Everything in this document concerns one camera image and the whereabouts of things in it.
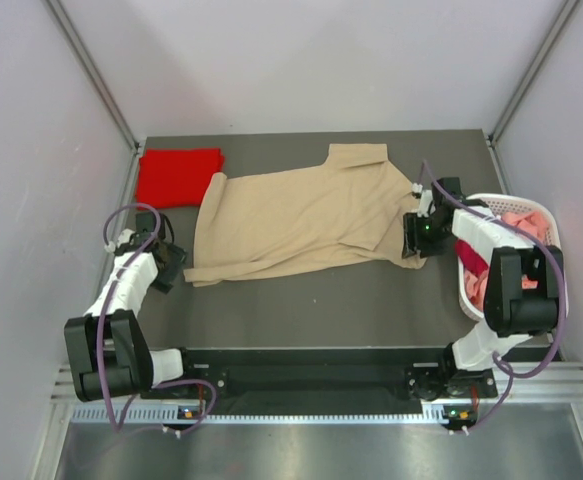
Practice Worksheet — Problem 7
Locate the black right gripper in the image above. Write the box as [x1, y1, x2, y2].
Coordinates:
[402, 211, 450, 258]

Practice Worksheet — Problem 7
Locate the beige t shirt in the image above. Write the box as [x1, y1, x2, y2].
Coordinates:
[184, 144, 425, 287]

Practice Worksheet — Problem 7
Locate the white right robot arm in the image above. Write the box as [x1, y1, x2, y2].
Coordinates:
[403, 177, 568, 396]

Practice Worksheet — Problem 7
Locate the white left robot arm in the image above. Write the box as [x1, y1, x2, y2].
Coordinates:
[64, 211, 198, 402]

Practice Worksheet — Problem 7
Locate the crimson t shirt in basket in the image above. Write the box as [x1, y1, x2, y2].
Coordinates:
[454, 240, 489, 277]

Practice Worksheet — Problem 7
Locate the white plastic laundry basket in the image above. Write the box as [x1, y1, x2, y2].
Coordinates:
[458, 193, 560, 322]

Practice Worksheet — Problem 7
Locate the folded red t shirt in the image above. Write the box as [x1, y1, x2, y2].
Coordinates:
[135, 148, 224, 209]

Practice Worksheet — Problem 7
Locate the pink t shirt in basket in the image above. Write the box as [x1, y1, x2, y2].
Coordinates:
[461, 210, 554, 317]

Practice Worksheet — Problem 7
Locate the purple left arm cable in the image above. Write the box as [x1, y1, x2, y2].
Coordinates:
[98, 204, 220, 436]

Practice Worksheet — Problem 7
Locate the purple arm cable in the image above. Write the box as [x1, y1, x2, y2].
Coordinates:
[98, 204, 220, 436]
[413, 159, 570, 436]

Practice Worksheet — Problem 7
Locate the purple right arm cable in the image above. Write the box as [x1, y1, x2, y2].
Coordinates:
[413, 159, 570, 436]

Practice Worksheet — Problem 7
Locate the slotted grey cable duct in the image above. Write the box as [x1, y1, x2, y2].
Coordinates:
[70, 402, 477, 426]

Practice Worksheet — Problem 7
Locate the aluminium frame rail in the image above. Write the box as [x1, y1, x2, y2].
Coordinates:
[50, 362, 583, 404]

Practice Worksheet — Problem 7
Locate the aluminium corner post right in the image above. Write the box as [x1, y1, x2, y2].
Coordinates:
[487, 0, 582, 149]

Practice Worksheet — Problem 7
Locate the aluminium corner post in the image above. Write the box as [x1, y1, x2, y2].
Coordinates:
[41, 0, 140, 152]
[487, 0, 582, 149]

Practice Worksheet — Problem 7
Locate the aluminium corner post left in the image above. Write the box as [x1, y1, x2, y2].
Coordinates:
[41, 0, 140, 152]

